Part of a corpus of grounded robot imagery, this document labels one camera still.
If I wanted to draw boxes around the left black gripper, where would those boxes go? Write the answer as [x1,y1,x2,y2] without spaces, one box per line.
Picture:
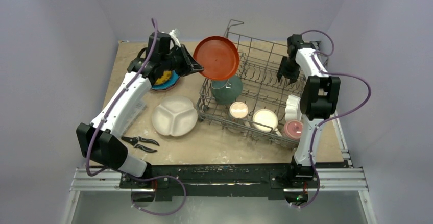
[161,43,204,77]

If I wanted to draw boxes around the orange red plate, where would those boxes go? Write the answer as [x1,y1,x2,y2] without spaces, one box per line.
[193,36,240,81]

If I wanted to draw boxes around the white scalloped teal bowl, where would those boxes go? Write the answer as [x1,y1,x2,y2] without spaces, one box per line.
[211,75,243,105]

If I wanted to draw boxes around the cream divided plate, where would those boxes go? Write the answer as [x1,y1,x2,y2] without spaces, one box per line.
[151,96,198,137]

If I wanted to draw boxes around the green floral mug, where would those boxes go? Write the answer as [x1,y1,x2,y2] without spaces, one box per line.
[252,109,282,136]

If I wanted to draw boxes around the pink ghost mug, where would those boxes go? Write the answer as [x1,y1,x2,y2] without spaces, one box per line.
[282,119,303,142]

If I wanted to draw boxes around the cream dragon mug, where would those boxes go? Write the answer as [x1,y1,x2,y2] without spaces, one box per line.
[227,102,250,133]

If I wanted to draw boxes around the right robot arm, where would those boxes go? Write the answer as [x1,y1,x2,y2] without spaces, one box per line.
[277,34,341,187]

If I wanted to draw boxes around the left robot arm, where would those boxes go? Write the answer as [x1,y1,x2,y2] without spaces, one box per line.
[76,29,204,188]

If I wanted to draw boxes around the teal blue plate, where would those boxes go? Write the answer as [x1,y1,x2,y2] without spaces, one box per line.
[152,71,180,91]

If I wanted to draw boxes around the yellow patterned plate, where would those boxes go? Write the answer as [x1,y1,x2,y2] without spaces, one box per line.
[154,70,172,86]

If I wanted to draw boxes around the clear plastic tray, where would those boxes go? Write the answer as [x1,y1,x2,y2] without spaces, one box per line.
[121,98,147,135]

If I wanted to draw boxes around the black pruning shears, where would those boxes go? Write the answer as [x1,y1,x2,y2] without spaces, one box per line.
[121,136,160,153]

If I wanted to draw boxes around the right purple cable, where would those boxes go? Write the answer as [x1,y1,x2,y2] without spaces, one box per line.
[289,30,372,210]

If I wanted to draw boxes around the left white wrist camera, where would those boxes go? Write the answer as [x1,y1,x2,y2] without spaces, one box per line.
[168,28,181,47]

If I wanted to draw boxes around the grey wire dish rack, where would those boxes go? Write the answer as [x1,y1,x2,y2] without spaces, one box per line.
[197,19,307,148]

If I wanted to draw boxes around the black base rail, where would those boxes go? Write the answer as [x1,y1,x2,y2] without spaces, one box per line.
[69,161,369,203]

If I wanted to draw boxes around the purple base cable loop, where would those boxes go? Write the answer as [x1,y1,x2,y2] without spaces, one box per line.
[130,175,187,216]

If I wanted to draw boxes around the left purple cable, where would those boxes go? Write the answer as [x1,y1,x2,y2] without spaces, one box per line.
[85,18,160,178]

